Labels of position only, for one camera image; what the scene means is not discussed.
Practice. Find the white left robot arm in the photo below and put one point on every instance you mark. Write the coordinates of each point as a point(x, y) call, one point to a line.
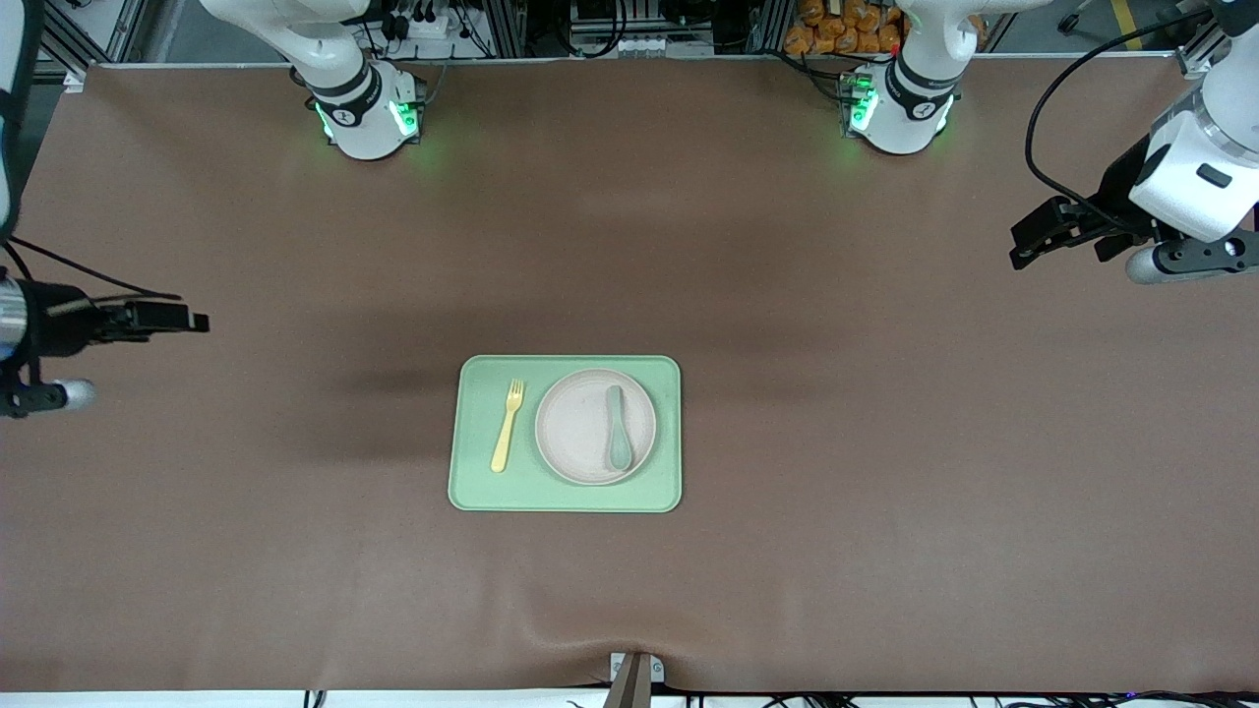
point(905, 123)

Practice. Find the beige round plate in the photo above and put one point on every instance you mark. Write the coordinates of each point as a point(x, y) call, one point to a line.
point(575, 428)

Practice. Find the brown mounting post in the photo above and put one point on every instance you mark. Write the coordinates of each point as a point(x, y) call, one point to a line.
point(629, 688)

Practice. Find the yellow plastic fork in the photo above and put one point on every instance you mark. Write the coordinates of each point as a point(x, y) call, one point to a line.
point(504, 447)

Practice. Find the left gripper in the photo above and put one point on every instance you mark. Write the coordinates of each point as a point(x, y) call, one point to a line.
point(1114, 199)

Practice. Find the aluminium frame strut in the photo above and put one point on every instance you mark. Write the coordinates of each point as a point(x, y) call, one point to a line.
point(123, 29)

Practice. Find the white terminal block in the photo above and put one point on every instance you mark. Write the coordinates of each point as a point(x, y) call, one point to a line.
point(644, 44)

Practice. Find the white power strip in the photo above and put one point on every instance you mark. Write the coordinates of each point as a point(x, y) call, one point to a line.
point(433, 25)

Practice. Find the brown table mat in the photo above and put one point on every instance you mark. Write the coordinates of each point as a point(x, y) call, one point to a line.
point(295, 590)

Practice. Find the light green rectangular tray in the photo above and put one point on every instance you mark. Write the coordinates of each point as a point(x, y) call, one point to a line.
point(566, 497)

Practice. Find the orange snack packets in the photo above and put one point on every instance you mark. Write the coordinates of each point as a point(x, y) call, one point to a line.
point(836, 34)

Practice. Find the grey metal bracket plate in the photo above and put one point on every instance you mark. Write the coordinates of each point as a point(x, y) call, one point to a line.
point(657, 669)

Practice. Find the green plastic spoon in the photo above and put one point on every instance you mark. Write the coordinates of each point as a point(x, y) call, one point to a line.
point(620, 452)

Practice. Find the aluminium frame rail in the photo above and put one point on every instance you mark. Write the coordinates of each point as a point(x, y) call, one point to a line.
point(1195, 61)

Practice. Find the aluminium frame post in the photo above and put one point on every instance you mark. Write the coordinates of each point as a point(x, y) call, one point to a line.
point(507, 29)
point(772, 25)

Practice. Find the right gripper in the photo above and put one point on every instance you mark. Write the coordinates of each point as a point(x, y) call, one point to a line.
point(61, 322)

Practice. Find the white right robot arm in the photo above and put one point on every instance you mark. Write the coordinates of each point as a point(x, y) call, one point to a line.
point(364, 128)

